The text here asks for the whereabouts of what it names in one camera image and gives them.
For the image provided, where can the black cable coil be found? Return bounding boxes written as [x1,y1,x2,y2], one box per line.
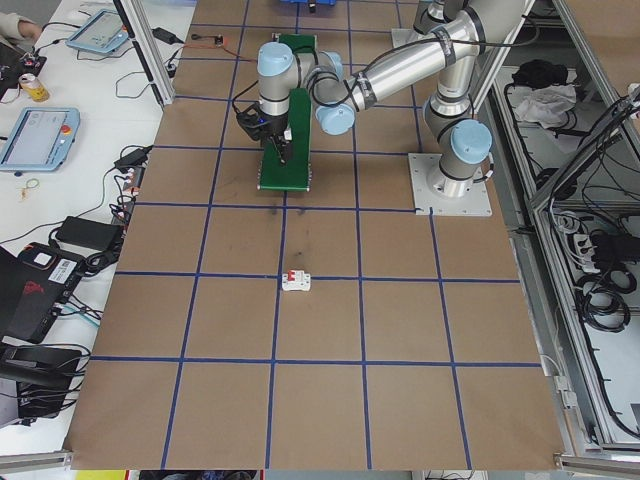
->
[573,268,639,335]

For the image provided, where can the black cloth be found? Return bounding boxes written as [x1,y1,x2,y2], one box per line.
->
[511,58,570,87]

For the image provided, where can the black red laptop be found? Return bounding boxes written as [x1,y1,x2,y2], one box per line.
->
[0,241,87,345]

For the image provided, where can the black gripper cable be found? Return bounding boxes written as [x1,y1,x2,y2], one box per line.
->
[230,79,261,121]

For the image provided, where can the yellow drink can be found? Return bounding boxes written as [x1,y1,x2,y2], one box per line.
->
[18,73,49,102]

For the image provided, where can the white cloth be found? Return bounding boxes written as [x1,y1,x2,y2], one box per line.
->
[516,83,582,127]

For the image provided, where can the beige sleeved person forearm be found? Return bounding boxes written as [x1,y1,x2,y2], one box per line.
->
[0,10,25,42]

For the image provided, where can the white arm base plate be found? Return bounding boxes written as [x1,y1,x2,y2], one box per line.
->
[407,152,494,217]
[390,27,426,49]

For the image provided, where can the large black power brick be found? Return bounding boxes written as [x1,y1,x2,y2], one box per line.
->
[54,215,124,249]

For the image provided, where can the blue grey teach pendant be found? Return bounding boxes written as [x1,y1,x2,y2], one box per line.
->
[64,8,133,52]
[0,106,82,174]

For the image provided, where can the white circuit breaker red levers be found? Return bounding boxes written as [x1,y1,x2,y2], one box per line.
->
[280,269,313,295]

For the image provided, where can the red conveyor power wire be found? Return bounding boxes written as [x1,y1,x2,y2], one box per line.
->
[182,41,257,64]

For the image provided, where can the green belt mini conveyor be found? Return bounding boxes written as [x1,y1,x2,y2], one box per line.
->
[256,33,320,194]

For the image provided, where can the black desktop device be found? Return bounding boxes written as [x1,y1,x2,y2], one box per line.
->
[0,343,92,427]

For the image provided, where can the aluminium frame bar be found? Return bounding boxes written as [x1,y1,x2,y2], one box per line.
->
[0,447,76,474]
[552,449,640,474]

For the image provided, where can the aluminium profile post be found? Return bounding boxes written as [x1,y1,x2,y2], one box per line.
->
[112,0,177,107]

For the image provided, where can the V-shaped metal bar frame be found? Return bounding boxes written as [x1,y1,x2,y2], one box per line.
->
[487,0,640,454]

